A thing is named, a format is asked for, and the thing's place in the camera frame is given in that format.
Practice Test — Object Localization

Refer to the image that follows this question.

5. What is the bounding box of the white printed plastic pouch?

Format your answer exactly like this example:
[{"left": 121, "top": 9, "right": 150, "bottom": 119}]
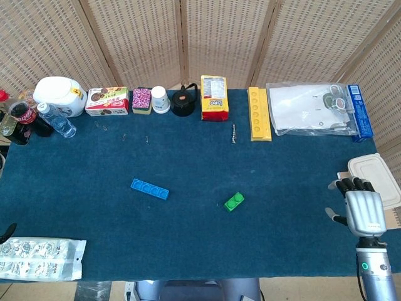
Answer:
[{"left": 0, "top": 236, "right": 87, "bottom": 282}]

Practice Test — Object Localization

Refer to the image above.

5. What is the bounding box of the woven folding screen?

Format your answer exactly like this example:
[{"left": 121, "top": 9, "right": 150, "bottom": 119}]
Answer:
[{"left": 0, "top": 0, "right": 401, "bottom": 189}]

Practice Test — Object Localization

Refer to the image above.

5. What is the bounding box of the dark blue table mat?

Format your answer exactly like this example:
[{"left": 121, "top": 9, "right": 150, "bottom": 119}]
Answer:
[{"left": 0, "top": 88, "right": 401, "bottom": 282}]

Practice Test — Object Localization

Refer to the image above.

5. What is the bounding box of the white paper cup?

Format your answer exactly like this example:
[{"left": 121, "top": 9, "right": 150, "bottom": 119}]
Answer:
[{"left": 151, "top": 85, "right": 171, "bottom": 114}]

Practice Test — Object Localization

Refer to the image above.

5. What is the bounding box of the yellow block with round holes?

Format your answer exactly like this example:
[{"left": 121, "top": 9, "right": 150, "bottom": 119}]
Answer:
[{"left": 247, "top": 87, "right": 273, "bottom": 142}]

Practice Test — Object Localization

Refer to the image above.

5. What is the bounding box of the green toy brick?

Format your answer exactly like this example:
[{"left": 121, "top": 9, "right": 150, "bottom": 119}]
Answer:
[{"left": 224, "top": 191, "right": 246, "bottom": 214}]

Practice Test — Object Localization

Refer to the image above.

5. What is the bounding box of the cookie box red white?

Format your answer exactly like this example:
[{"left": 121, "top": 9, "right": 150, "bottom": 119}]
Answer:
[{"left": 85, "top": 87, "right": 130, "bottom": 117}]

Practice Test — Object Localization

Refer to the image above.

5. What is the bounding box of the blue toy brick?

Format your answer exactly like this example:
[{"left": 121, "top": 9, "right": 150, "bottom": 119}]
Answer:
[{"left": 130, "top": 178, "right": 171, "bottom": 201}]

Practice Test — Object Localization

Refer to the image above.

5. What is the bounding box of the blue cardboard box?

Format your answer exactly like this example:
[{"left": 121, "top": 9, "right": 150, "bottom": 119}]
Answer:
[{"left": 346, "top": 83, "right": 375, "bottom": 144}]

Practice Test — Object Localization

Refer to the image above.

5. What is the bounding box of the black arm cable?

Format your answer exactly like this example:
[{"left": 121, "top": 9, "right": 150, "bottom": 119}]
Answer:
[{"left": 356, "top": 272, "right": 368, "bottom": 301}]

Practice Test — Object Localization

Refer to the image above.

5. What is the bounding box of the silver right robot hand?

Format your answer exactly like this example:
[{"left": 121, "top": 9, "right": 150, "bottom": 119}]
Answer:
[{"left": 325, "top": 176, "right": 387, "bottom": 238}]

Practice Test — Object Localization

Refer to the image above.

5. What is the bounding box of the sponge with purple pattern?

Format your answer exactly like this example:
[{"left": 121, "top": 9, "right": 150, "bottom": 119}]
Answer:
[{"left": 131, "top": 87, "right": 153, "bottom": 115}]

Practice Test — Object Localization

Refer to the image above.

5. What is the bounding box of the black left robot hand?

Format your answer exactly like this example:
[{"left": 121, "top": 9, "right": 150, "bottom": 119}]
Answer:
[{"left": 0, "top": 223, "right": 18, "bottom": 245}]

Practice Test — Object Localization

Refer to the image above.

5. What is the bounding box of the black teapot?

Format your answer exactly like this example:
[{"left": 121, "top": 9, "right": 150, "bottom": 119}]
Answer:
[{"left": 170, "top": 82, "right": 199, "bottom": 118}]

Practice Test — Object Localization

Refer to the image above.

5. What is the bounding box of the clear plastic water bottle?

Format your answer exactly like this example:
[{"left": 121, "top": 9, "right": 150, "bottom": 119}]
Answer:
[{"left": 36, "top": 102, "right": 77, "bottom": 139}]

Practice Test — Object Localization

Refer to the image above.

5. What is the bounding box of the clear plastic bag with paper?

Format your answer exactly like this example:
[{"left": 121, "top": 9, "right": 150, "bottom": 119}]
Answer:
[{"left": 266, "top": 82, "right": 358, "bottom": 137}]

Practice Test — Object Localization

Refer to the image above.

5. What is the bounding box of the beige lidded food container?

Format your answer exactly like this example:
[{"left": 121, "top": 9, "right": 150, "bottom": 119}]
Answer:
[{"left": 347, "top": 153, "right": 401, "bottom": 211}]

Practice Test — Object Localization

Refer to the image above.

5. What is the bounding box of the white plastic jug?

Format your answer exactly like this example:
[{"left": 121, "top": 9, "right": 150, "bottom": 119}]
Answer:
[{"left": 33, "top": 76, "right": 88, "bottom": 118}]

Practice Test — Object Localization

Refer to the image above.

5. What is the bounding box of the orange snack packet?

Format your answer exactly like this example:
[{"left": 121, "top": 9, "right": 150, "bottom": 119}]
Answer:
[{"left": 17, "top": 89, "right": 37, "bottom": 106}]

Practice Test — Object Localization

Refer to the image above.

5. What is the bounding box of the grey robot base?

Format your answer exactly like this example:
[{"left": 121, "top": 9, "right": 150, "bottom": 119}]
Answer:
[{"left": 125, "top": 278, "right": 263, "bottom": 301}]

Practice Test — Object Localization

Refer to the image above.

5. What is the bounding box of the cola bottle red label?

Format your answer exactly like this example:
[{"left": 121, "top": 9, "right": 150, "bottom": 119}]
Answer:
[{"left": 9, "top": 102, "right": 54, "bottom": 139}]

